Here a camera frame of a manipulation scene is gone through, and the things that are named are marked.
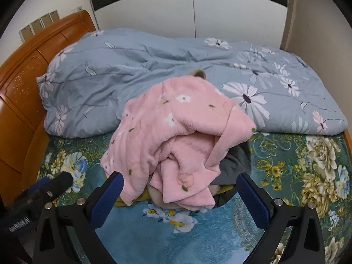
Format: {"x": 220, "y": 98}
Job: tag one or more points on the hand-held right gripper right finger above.
{"x": 251, "y": 198}

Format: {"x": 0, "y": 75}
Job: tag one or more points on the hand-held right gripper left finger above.
{"x": 108, "y": 198}

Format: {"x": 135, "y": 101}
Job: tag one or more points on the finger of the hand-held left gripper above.
{"x": 61, "y": 181}

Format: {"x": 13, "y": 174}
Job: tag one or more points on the pink floral fleece garment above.
{"x": 165, "y": 121}

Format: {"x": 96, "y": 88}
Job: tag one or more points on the green floral bed sheet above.
{"x": 288, "y": 156}

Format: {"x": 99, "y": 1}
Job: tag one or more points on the blue-grey floral duvet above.
{"x": 137, "y": 68}

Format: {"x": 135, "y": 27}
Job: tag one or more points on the white wardrobe with black stripe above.
{"x": 233, "y": 13}

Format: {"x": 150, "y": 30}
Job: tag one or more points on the wooden bed frame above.
{"x": 22, "y": 88}

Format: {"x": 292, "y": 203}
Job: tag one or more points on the beige wall panel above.
{"x": 35, "y": 27}
{"x": 54, "y": 15}
{"x": 46, "y": 20}
{"x": 25, "y": 33}

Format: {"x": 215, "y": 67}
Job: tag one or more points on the white wall socket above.
{"x": 77, "y": 8}

